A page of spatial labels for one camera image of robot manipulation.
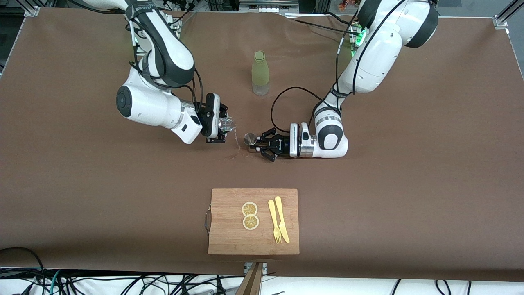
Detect clear glass measuring cup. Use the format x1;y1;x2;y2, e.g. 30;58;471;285
219;116;237;134

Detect metal double jigger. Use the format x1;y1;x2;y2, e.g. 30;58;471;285
244;132;260;153

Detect glass bottle with green sleeve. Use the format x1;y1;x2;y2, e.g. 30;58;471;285
251;51;270;96

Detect yellow plastic fork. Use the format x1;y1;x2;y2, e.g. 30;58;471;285
268;200;282;244

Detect yellow plastic knife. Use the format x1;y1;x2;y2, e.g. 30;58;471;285
275;196;290;244

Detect brown table cover sheet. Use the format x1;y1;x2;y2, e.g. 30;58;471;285
0;7;524;283

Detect white power strip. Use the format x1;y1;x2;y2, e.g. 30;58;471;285
239;0;299;13

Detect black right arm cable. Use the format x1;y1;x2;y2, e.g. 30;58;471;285
129;25;206;121

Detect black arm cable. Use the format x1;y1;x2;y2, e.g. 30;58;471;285
270;0;410;132
129;25;206;121

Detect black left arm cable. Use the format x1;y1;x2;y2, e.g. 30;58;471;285
270;0;410;132

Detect wooden cutting board with handle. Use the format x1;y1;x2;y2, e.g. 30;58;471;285
205;188;300;255

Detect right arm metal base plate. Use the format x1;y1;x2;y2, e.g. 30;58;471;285
132;11;183;56

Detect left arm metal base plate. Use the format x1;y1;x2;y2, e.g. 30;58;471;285
349;23;369;58

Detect black cable on table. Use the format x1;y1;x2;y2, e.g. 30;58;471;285
282;11;355;35

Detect upright frame post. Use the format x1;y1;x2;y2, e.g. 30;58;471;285
237;262;264;295

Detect teal cable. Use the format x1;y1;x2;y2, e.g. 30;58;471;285
49;270;62;295

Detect black looped cable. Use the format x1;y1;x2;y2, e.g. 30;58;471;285
0;247;46;295

